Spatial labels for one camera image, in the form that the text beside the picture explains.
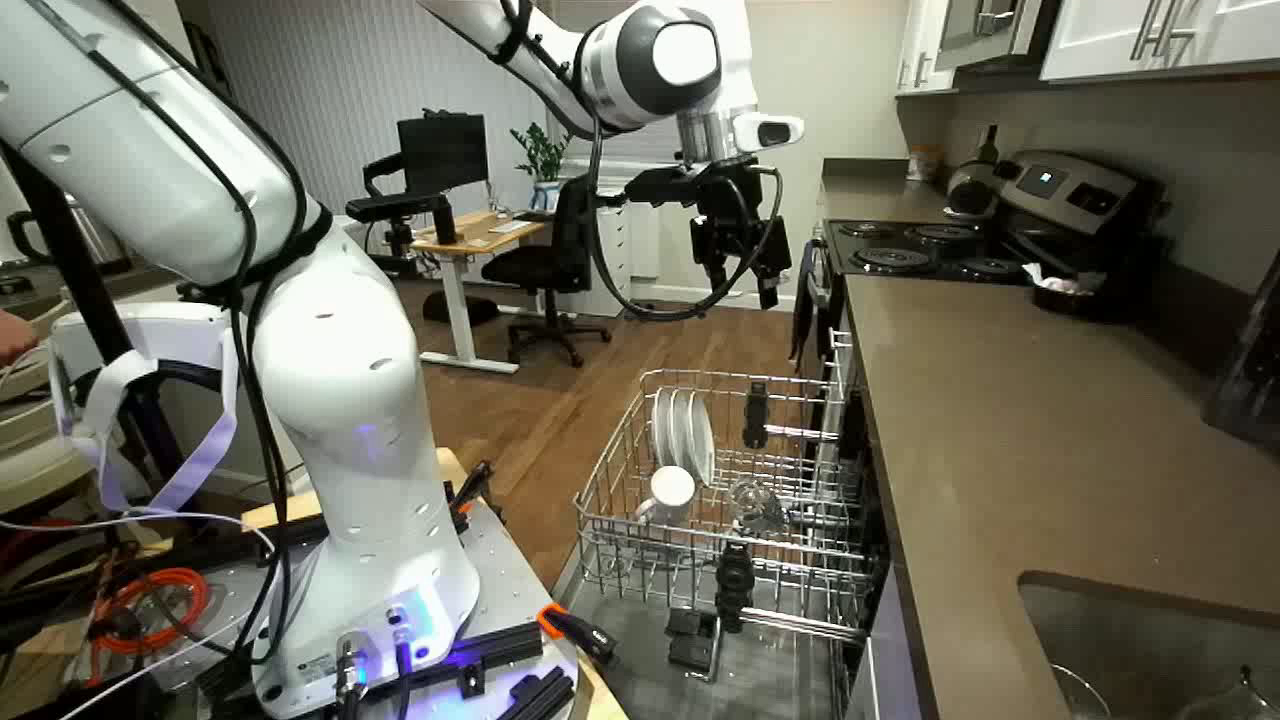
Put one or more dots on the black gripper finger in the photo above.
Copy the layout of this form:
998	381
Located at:
768	272
711	272

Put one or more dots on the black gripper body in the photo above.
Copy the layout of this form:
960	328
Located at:
727	202

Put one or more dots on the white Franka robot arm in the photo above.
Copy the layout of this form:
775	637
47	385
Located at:
344	400

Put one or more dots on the grey dishwasher door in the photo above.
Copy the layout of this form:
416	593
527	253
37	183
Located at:
780	679

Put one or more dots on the white drawer cabinet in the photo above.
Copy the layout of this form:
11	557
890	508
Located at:
653	253

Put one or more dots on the black rack clip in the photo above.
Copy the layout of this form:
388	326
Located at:
758	414
733	583
691	642

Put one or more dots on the black kitchen stove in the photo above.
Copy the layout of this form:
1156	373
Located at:
922	250

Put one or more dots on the black office chair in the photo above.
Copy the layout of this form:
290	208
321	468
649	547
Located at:
553	263

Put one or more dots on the green potted plant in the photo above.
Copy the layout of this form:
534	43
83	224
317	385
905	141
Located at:
542	154

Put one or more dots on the white mug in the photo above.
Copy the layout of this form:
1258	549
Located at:
668	484

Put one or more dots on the dark kettle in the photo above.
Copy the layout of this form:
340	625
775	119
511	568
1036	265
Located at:
972	192

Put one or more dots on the clear glass cup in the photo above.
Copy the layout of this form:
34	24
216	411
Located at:
758	502

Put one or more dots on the wooden desk white legs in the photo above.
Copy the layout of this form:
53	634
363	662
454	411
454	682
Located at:
480	236

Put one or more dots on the white crumpled cloth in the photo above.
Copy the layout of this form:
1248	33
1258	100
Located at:
1060	283

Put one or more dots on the black pan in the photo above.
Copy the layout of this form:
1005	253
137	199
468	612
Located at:
1087	305

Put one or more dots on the orange black screwdriver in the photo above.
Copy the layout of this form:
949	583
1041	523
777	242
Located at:
574	625

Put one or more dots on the black clamp bar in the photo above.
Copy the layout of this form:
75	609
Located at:
493	644

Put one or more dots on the clear drinking glass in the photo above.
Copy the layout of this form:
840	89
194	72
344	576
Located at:
1224	703
1081	695

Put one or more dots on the steel kitchen sink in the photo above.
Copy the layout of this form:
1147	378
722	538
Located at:
1134	652

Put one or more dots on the white plastic box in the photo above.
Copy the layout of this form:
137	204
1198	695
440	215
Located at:
172	335

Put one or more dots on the black slanted stand pole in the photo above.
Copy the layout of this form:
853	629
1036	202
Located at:
83	284

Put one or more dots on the reddish brown cushion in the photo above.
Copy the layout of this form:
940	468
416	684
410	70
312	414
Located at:
16	338

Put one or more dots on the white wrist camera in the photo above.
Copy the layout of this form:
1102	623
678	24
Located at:
768	128

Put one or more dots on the narrow white wall cabinet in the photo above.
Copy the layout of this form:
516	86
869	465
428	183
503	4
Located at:
922	45

